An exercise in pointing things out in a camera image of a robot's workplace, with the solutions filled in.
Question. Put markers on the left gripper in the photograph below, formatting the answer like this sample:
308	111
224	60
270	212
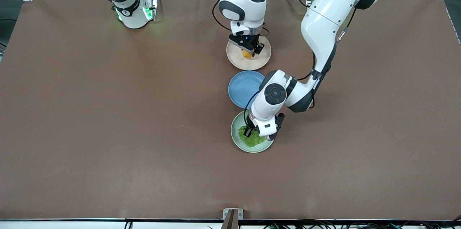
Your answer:
250	130

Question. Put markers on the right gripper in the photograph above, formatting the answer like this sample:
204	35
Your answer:
257	46

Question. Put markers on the yellow lemon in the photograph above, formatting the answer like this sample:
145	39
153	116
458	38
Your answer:
247	55

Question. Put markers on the green lettuce leaf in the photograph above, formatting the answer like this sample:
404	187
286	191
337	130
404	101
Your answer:
257	142

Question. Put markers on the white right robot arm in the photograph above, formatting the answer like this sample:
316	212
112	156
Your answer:
241	2

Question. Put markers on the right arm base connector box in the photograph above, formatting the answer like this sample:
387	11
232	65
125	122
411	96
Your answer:
150	7

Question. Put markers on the beige plate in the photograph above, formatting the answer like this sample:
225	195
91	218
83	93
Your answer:
248	64

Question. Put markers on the pale green plate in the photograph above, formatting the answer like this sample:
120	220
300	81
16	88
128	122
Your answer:
239	143

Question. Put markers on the blue plate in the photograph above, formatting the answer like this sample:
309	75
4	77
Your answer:
243	88

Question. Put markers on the brown table cover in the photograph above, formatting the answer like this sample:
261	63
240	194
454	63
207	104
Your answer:
108	149

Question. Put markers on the white table edge rail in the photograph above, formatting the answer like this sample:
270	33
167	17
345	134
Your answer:
72	224

